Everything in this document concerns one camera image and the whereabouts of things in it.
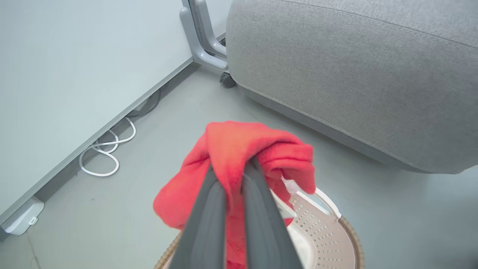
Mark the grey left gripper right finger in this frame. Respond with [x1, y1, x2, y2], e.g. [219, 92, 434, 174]
[242, 156, 304, 269]

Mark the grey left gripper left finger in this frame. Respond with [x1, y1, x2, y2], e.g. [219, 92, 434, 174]
[169, 164, 227, 269]

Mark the red clothing item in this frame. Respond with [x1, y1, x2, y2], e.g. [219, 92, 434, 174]
[153, 120, 316, 269]

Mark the cream perforated laundry basket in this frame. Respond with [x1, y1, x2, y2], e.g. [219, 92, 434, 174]
[154, 179, 365, 269]

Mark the small black caster wheel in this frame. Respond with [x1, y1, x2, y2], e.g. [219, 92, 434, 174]
[220, 71, 237, 89]

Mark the grey fabric sofa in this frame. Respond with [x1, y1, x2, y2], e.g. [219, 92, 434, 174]
[226, 0, 478, 175]

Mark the white power adapter box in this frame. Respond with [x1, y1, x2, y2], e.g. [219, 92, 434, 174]
[0, 197, 45, 236]

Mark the grey partition foot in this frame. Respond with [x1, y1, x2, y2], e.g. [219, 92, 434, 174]
[179, 6, 229, 72]
[182, 0, 227, 59]

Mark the wide white partition panel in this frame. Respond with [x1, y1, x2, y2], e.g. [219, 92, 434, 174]
[0, 0, 195, 225]

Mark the white coiled cable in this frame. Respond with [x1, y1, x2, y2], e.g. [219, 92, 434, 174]
[79, 117, 137, 177]

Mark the black floor cable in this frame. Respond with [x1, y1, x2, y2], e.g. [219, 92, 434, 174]
[126, 89, 162, 119]

